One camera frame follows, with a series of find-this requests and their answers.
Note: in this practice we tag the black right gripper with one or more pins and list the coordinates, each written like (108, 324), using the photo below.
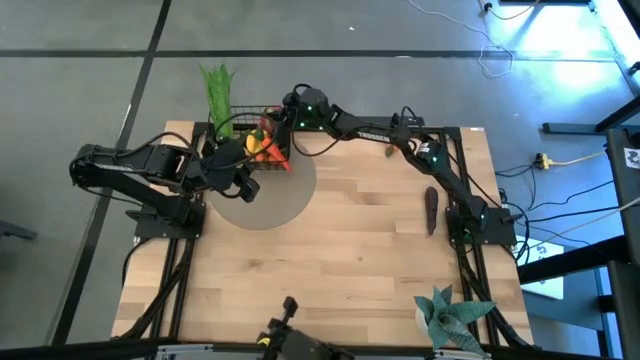
(289, 120)

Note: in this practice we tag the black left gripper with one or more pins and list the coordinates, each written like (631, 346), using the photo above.
(225, 167)

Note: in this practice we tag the orange carrot with green leaves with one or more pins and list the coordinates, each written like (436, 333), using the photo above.
(275, 152)

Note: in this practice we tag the green leafy vegetable stalk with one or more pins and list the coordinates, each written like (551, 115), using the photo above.
(220, 100)

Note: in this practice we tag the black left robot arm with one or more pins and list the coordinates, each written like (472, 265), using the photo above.
(125, 167)

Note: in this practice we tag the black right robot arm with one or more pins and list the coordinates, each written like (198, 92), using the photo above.
(375, 136)

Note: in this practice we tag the grey round mat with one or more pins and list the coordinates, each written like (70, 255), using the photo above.
(280, 200)

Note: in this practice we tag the artificial potted succulent plant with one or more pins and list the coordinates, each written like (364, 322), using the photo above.
(450, 320)

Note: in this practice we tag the black furniture leg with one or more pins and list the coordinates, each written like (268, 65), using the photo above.
(15, 231)

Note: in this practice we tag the white sheet on floor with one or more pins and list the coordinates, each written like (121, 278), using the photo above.
(547, 290)

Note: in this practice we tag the black metal stand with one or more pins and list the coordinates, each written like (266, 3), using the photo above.
(622, 210)

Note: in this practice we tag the white code label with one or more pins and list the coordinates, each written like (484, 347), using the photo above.
(632, 158)

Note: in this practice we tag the black aluminium frame rail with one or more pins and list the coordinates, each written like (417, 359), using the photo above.
(183, 292)
(472, 272)
(400, 352)
(320, 128)

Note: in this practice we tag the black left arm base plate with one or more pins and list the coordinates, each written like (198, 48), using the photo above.
(150, 227)

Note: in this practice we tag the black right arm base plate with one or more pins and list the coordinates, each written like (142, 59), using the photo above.
(500, 232)

